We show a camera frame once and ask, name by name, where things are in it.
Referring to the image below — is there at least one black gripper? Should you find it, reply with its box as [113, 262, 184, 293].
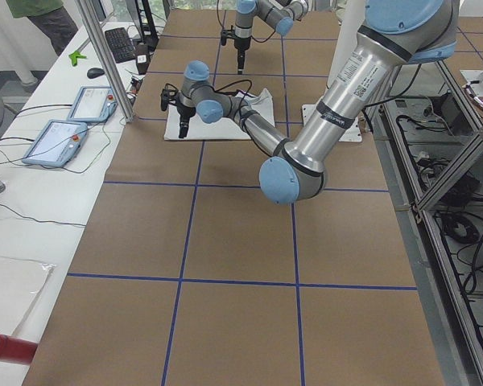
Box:
[160, 88, 196, 139]
[221, 26, 252, 75]

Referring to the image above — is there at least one grey cartoon print t-shirt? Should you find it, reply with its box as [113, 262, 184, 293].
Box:
[163, 88, 275, 141]

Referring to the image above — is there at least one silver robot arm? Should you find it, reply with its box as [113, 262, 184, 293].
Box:
[221, 0, 310, 75]
[161, 1, 460, 204]

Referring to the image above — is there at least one black keyboard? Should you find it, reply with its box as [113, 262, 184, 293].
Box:
[104, 27, 136, 64]

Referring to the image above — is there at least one upper blue teach pendant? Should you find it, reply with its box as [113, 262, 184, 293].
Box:
[67, 86, 118, 123]

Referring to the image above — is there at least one blue teach pendant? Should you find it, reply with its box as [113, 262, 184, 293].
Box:
[67, 86, 118, 123]
[21, 120, 89, 167]

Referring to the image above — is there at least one black computer mouse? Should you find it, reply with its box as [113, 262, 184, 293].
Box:
[86, 68, 105, 79]

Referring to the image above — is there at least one green plastic tool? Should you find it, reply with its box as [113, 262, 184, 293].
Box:
[68, 50, 87, 67]

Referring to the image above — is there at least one lower blue teach pendant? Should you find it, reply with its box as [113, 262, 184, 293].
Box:
[21, 120, 89, 167]

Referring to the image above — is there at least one person in green shirt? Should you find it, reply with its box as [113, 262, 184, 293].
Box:
[6, 0, 78, 56]

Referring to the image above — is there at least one clear plastic bag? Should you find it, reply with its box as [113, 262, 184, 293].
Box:
[0, 257, 56, 335]

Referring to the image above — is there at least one red cylinder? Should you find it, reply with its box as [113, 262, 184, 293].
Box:
[0, 334, 38, 365]

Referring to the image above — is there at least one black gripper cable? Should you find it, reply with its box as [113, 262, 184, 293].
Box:
[213, 79, 254, 105]

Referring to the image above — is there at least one aluminium frame post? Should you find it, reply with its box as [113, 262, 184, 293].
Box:
[76, 0, 134, 123]

